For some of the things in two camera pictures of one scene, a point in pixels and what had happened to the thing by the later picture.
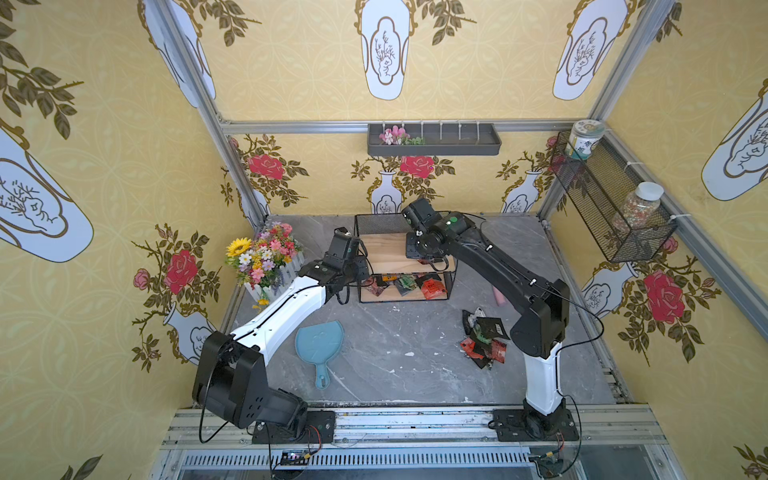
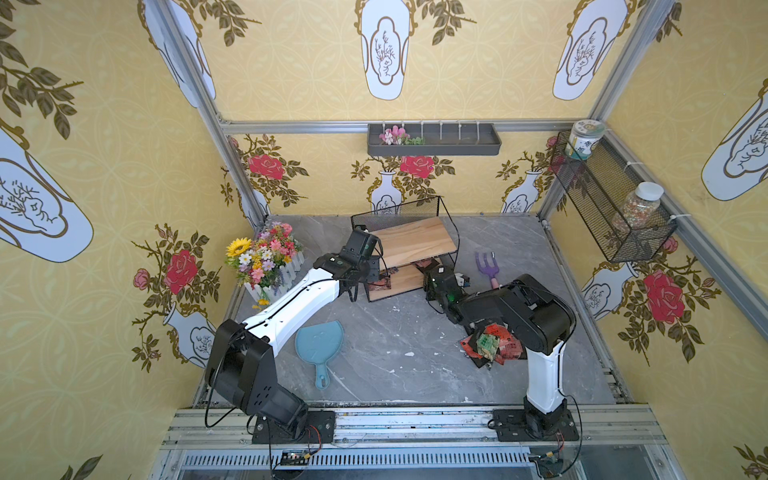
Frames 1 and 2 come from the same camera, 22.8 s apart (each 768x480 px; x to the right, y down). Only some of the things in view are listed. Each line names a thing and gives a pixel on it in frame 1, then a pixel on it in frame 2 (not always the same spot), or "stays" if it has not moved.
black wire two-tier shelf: [388, 274] stays
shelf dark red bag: [370, 283] → [425, 264]
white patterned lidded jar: [583, 134] stays
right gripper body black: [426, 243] → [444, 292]
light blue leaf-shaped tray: [320, 344] stays
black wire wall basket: [622, 210] stays
